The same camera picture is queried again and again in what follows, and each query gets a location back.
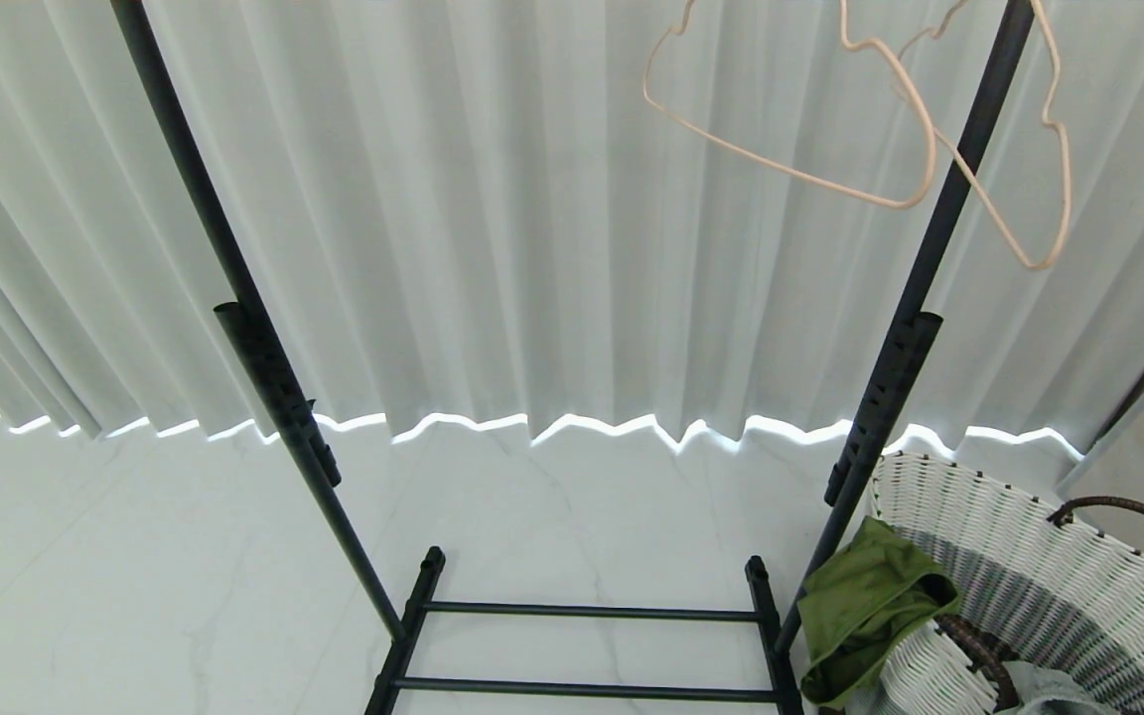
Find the pink clothes hanger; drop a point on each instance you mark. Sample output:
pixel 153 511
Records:
pixel 1039 266
pixel 898 204

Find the pale grey shorts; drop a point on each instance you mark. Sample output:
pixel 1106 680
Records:
pixel 1049 695

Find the black clothes rack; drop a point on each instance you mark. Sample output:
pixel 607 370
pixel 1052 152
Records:
pixel 264 367

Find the white laundry basket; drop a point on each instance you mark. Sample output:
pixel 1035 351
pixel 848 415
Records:
pixel 1029 556

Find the white curtain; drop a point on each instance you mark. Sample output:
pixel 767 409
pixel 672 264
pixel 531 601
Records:
pixel 532 199

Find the green garment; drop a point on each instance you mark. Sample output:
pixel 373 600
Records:
pixel 860 596

